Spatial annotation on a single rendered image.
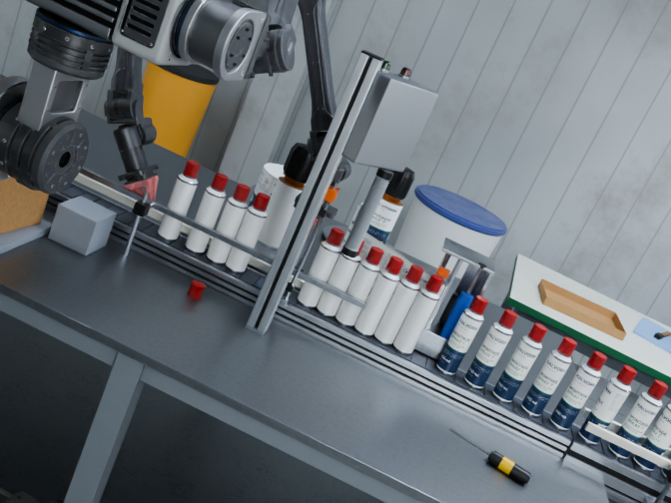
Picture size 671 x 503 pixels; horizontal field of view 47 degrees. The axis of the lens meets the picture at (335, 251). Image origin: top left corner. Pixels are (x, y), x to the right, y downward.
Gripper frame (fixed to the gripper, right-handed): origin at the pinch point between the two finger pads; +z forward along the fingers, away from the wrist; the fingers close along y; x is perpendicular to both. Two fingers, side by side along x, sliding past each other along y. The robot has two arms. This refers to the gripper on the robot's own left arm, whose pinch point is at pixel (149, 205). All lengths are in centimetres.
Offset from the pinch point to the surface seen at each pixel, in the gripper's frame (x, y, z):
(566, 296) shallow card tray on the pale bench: -94, 147, 94
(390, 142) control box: -64, -11, -1
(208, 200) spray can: -16.4, -2.3, 2.1
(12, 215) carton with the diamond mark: 16.0, -30.0, -8.0
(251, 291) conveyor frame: -21.2, -5.3, 25.8
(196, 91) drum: 94, 287, -35
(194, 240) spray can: -9.8, -2.5, 10.7
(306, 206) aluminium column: -43.5, -15.5, 7.2
